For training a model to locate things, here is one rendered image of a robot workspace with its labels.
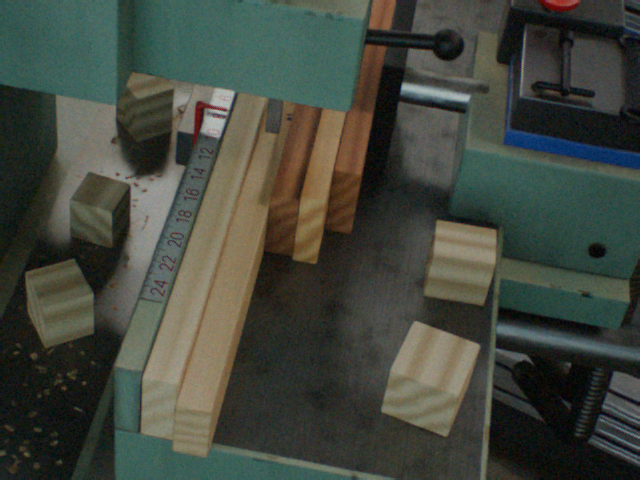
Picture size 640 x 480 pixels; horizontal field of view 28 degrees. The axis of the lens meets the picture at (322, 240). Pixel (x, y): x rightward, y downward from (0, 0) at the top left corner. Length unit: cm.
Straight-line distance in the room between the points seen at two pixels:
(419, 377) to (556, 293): 20
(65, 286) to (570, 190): 34
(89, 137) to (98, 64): 31
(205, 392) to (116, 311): 24
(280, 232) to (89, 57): 17
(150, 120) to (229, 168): 25
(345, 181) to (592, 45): 20
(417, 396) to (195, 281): 14
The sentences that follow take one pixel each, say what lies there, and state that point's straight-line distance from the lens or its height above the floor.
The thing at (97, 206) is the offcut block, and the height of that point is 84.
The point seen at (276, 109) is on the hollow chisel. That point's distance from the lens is 82.
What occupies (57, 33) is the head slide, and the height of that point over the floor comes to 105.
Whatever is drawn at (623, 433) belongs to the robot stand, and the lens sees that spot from 174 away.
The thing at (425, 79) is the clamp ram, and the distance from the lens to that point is 88.
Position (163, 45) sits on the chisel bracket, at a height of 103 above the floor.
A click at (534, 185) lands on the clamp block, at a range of 85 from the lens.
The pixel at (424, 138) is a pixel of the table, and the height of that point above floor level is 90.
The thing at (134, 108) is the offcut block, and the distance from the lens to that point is 103.
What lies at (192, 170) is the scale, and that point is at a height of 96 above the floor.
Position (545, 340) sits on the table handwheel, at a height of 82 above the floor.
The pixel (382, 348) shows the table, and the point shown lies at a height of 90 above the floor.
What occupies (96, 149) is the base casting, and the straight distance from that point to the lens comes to 104.
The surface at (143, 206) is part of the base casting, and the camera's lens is 99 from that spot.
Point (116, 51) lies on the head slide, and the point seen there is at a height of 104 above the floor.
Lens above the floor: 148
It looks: 44 degrees down
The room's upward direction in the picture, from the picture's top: 9 degrees clockwise
